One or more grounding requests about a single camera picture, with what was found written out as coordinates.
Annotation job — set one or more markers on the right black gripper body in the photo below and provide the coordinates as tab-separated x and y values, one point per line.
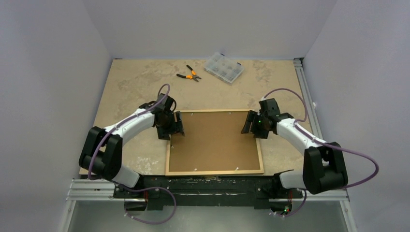
253	124

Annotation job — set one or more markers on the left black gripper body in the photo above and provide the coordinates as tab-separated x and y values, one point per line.
167	127

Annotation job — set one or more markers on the green wooden picture frame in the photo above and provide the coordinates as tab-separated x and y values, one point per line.
167	160

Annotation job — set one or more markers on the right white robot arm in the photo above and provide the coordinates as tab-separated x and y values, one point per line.
323	163

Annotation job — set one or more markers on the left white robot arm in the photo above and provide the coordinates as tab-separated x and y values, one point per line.
102	151

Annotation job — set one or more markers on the orange black pliers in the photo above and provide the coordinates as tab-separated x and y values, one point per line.
192	76

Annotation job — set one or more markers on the clear plastic organizer box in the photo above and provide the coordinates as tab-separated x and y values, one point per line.
223	68

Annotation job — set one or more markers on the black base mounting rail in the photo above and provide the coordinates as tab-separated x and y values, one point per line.
257	191

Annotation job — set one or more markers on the aluminium extrusion frame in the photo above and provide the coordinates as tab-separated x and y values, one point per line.
131	82

